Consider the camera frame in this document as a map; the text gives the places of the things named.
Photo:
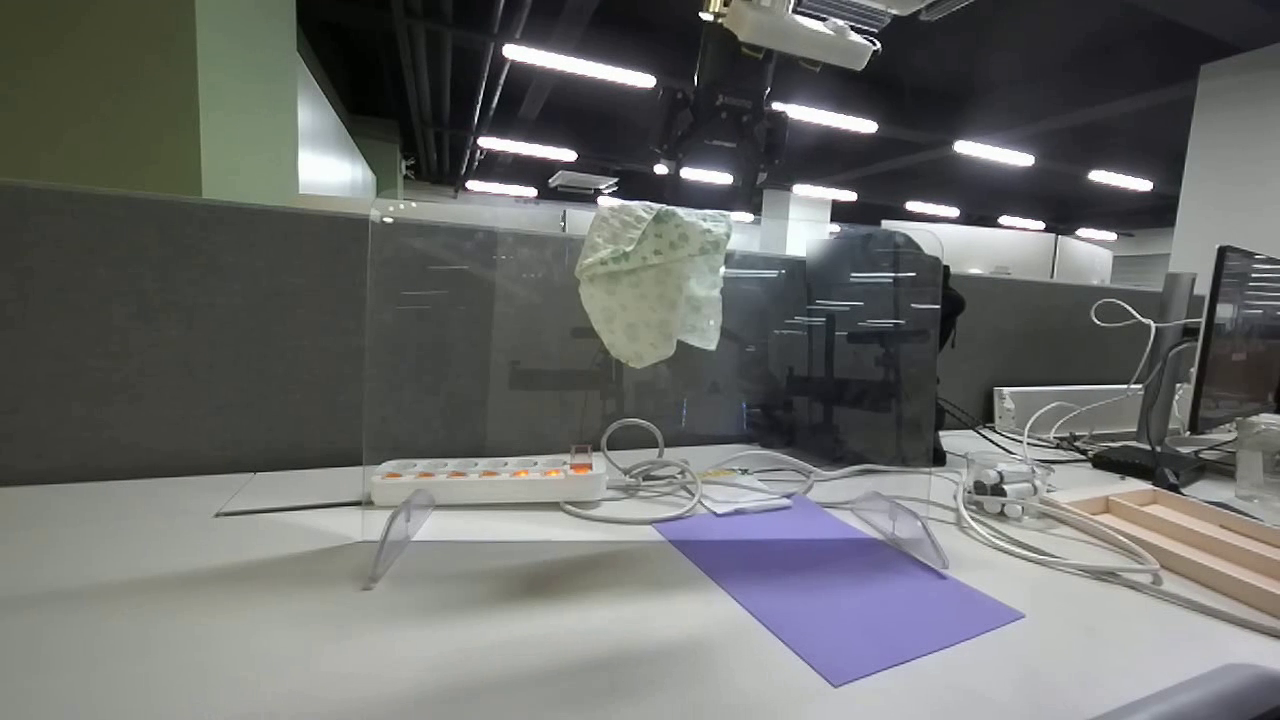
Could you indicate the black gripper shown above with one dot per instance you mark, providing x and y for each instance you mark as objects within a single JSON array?
[{"x": 714, "y": 124}]

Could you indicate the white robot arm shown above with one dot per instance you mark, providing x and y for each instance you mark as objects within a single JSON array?
[{"x": 819, "y": 34}]

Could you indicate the light green patterned cloth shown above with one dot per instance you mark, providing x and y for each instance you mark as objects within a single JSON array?
[{"x": 648, "y": 281}]

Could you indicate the clear acrylic countertop shield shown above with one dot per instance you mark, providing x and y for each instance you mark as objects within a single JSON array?
[{"x": 477, "y": 347}]

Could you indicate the white power strip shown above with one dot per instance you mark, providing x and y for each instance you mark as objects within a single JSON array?
[{"x": 490, "y": 480}]

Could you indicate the white keyboard box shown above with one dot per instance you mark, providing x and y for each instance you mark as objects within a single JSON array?
[{"x": 1101, "y": 410}]

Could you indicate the white power adapter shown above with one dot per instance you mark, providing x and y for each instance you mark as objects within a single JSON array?
[{"x": 1006, "y": 488}]

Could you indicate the purple paper sheet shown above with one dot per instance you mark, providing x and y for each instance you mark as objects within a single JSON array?
[{"x": 837, "y": 596}]

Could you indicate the black computer monitor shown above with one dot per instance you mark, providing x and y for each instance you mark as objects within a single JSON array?
[{"x": 1239, "y": 364}]

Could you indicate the grey office partition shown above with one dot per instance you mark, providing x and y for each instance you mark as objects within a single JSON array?
[{"x": 182, "y": 338}]

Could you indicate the grey chair back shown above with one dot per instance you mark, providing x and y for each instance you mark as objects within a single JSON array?
[{"x": 1216, "y": 692}]

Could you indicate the light wooden frame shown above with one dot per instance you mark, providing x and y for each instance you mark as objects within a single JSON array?
[{"x": 1198, "y": 542}]

